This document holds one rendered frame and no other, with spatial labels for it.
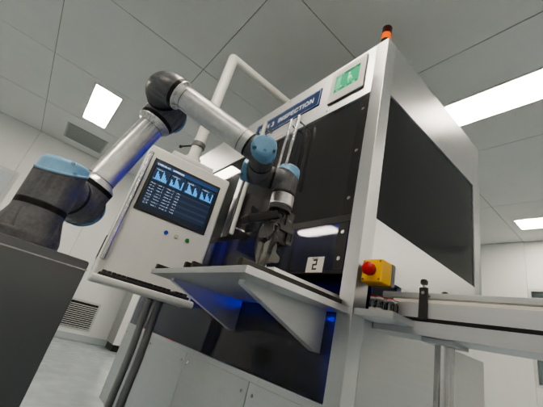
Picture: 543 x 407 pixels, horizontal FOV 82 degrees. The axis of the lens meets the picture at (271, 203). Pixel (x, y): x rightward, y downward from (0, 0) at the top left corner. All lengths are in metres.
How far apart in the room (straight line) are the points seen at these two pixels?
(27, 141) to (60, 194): 5.65
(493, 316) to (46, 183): 1.12
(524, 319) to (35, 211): 1.15
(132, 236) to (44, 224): 0.89
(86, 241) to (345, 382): 5.63
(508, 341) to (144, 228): 1.51
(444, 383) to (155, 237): 1.36
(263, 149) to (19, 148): 5.82
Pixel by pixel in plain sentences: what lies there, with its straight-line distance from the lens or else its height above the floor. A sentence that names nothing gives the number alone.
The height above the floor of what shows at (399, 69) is 1.99.
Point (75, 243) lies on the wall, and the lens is 6.26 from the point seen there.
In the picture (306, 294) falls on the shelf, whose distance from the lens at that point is 0.91.
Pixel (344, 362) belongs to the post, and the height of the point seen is 0.72.
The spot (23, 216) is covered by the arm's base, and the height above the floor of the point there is 0.84.
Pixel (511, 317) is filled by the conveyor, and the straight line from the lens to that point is 0.97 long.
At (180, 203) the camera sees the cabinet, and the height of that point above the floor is 1.29.
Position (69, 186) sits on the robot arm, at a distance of 0.92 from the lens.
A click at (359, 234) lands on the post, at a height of 1.12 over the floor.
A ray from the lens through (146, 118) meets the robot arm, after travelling 1.13.
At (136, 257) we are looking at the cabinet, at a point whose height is 0.94.
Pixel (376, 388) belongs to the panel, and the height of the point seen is 0.68.
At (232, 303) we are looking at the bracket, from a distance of 1.45.
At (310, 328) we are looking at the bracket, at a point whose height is 0.79.
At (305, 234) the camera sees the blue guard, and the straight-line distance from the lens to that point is 1.29.
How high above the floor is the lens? 0.72
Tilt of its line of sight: 23 degrees up
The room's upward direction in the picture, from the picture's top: 15 degrees clockwise
